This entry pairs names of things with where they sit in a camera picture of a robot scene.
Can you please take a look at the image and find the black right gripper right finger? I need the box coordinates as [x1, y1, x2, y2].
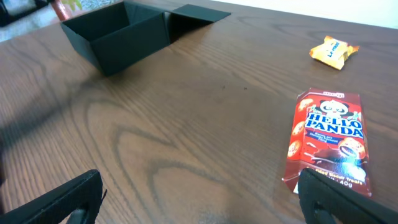
[298, 168, 397, 223]

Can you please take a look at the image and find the black gift box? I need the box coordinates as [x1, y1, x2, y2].
[61, 1, 229, 76]

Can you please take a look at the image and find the red Hello Panda box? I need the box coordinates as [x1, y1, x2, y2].
[282, 88, 372, 197]

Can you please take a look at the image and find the small orange candy packet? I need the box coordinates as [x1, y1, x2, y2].
[309, 35, 359, 70]

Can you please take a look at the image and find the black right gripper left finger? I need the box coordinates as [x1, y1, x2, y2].
[1, 169, 103, 224]

